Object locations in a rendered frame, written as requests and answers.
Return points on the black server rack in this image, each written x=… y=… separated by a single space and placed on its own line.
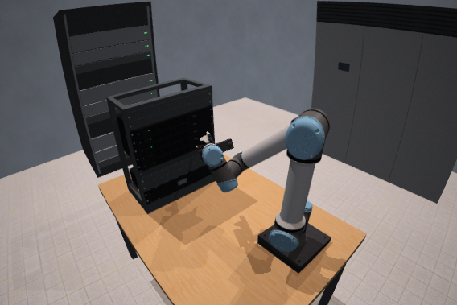
x=159 y=131

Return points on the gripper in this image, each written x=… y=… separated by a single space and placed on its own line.
x=205 y=138

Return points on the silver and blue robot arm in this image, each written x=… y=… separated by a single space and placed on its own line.
x=304 y=140

